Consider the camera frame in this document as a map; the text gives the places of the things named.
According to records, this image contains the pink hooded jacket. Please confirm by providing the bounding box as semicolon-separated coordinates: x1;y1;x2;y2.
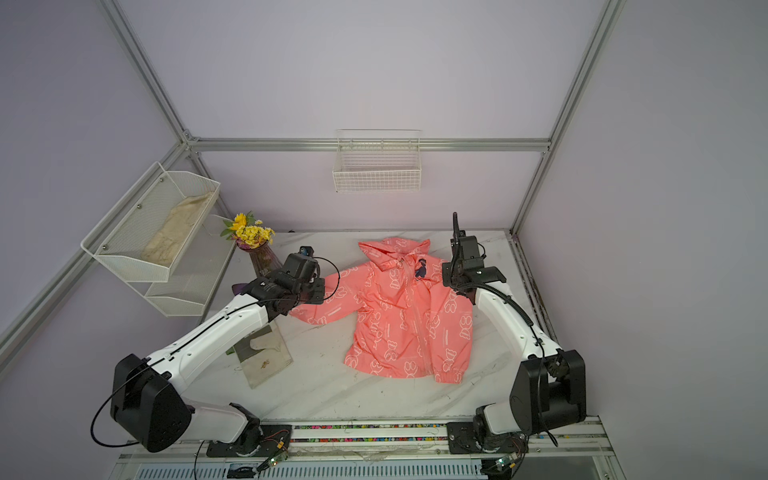
290;237;473;384

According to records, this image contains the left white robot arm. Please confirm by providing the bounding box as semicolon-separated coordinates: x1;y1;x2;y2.
105;246;326;456

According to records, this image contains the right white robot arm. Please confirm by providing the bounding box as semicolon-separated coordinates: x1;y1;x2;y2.
442;227;587;453

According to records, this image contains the dark glass vase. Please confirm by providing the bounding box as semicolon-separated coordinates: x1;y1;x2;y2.
247;243;283;277

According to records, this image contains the yellow flower bouquet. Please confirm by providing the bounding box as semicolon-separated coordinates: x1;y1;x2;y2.
220;212;275;251

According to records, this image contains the beige work glove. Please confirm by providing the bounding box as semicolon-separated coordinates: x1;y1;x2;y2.
226;322;293;390

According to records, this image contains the lower white mesh shelf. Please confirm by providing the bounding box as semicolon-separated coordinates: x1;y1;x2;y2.
144;214;234;317

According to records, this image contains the white mesh shelf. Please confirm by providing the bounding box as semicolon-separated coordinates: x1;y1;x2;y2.
80;163;220;283
144;214;234;317

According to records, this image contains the beige cloth in shelf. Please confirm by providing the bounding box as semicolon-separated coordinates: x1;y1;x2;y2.
140;193;212;267

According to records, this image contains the upper white mesh shelf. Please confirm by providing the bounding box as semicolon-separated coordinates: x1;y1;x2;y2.
80;163;220;283

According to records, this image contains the white wire wall basket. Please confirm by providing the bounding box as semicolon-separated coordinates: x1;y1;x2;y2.
332;129;422;194

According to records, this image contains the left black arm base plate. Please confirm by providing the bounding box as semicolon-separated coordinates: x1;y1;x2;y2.
205;424;293;458

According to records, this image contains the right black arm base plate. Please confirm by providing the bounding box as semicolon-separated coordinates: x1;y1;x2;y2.
446;422;528;454

